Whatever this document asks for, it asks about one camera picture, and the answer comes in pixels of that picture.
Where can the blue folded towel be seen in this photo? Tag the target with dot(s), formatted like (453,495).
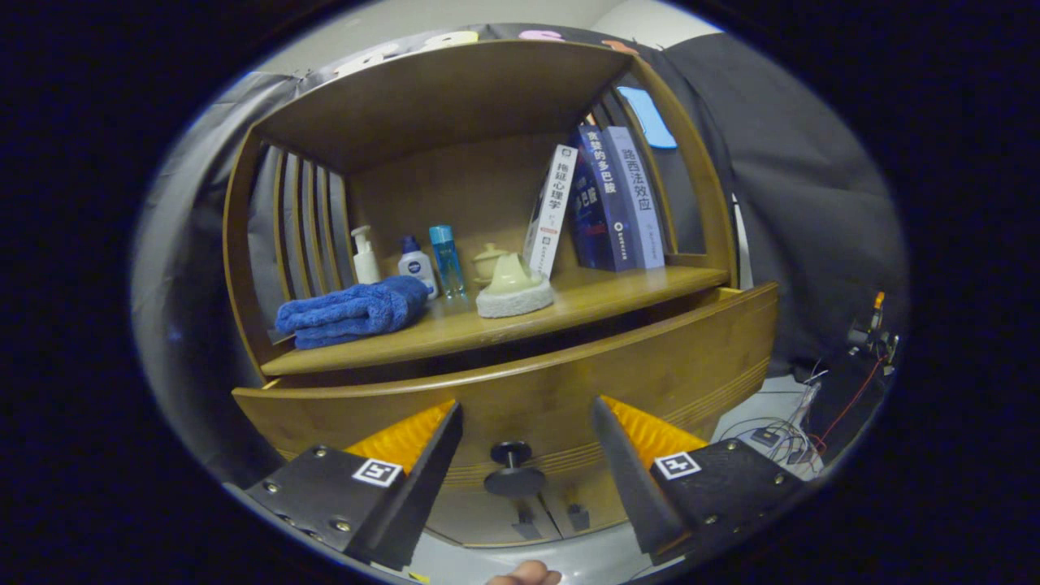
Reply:
(349,313)

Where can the white bottle blue cap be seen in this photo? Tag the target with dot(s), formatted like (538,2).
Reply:
(417,268)

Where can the dark blue book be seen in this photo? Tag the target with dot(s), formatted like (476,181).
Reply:
(601,211)

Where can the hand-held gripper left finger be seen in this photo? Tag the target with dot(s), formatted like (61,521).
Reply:
(422,496)

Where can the cream scrubbing brush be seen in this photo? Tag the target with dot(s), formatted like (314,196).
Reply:
(513,292)

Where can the white book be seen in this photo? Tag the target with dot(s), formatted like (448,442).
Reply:
(552,207)

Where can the white pump bottle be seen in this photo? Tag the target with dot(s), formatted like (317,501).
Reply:
(366,264)

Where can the wooden cabinet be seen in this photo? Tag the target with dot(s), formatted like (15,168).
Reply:
(447,97)

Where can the pale green lidded teacup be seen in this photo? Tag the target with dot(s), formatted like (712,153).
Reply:
(487,262)

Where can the black backdrop cloth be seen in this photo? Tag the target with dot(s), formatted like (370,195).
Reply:
(812,203)

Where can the wooden cabinet door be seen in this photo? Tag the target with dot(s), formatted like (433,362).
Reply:
(471,516)
(601,508)

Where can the light blue book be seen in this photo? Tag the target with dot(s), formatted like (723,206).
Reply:
(640,203)

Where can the wooden drawer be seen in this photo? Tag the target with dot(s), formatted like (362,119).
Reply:
(569,390)

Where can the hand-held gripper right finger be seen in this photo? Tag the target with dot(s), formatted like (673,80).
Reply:
(634,487)

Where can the wooden countertop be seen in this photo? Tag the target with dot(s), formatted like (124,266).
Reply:
(617,292)

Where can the clear blue bottle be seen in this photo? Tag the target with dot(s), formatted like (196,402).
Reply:
(447,264)

